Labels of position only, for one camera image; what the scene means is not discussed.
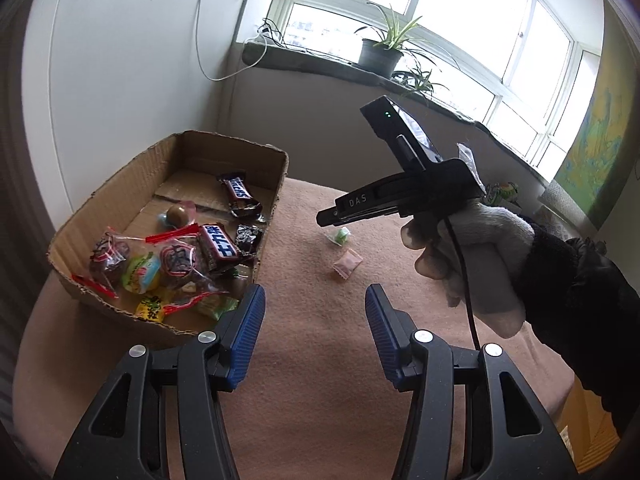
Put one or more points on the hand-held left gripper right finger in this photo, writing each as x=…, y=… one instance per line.
x=382, y=330

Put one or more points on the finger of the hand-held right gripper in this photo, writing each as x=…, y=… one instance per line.
x=330, y=216

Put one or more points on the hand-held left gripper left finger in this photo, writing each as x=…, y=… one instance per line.
x=247, y=330

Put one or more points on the green candy packet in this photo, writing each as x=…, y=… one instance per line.
x=215, y=307

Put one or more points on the black candy packet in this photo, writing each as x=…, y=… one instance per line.
x=248, y=240

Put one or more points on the brown chocolate bar white print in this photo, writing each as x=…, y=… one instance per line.
x=219, y=249

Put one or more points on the brown chocolate bar blue print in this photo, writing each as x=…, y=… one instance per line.
x=240, y=194

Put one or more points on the yellow candy packet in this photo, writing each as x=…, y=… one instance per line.
x=151, y=307

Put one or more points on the clear red-edged dried fruit packet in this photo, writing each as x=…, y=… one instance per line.
x=175, y=260
x=107, y=257

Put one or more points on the round yellow-green jelly packet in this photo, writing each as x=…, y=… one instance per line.
x=142, y=274

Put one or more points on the cardboard box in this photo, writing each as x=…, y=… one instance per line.
x=100, y=200

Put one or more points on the person's right hand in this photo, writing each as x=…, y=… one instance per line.
x=500, y=260

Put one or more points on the small green candy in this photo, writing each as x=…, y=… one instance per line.
x=341, y=236

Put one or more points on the small pink packet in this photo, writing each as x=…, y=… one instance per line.
x=347, y=263

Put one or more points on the small spider plant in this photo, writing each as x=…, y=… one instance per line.
x=417, y=82

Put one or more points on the white radiator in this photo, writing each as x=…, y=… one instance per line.
x=565, y=205

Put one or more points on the brown round candy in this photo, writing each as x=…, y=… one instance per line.
x=176, y=214

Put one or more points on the potted spider plant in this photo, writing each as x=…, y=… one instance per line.
x=380, y=57

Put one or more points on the grey windowsill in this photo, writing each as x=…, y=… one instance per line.
x=325, y=62

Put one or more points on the window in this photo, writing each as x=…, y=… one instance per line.
x=450, y=25

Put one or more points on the wall map poster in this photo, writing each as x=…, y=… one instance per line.
x=600, y=150

